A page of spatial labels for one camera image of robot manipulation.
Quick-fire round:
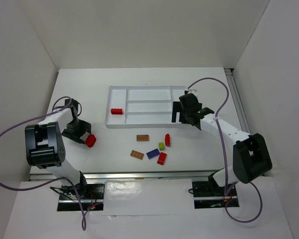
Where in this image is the red rounded lego brick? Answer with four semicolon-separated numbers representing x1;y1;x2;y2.
85;134;97;147

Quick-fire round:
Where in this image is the red flower lego brick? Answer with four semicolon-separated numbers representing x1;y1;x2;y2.
164;133;171;147

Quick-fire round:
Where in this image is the small green lego brick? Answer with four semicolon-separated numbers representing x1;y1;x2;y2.
158;142;165;151

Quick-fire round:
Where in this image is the red rectangular lego brick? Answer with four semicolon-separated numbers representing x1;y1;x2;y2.
110;108;124;115

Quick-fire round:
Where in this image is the orange lego plate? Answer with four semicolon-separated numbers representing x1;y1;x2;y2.
130;150;144;160
136;134;150;141

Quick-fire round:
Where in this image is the red and green lego brick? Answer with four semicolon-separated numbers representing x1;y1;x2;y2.
157;152;167;165

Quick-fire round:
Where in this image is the blue lego plate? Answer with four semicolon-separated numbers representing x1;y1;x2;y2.
146;148;160;159

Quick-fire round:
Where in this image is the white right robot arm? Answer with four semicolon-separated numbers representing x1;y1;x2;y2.
171;93;273;187

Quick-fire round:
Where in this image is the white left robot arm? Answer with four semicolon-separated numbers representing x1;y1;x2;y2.
25;97;97;195

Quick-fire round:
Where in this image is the white compartment tray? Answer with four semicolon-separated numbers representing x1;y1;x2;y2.
105;86;186;128

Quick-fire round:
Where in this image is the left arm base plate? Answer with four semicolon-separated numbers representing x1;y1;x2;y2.
50;183;105;212

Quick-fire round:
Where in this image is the aluminium side rail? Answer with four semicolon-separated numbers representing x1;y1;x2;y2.
224;68;251;133

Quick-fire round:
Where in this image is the aluminium front rail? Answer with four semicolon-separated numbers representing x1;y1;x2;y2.
28;170;224;181

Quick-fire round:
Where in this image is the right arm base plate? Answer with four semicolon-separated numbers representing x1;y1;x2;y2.
188;181;240;209

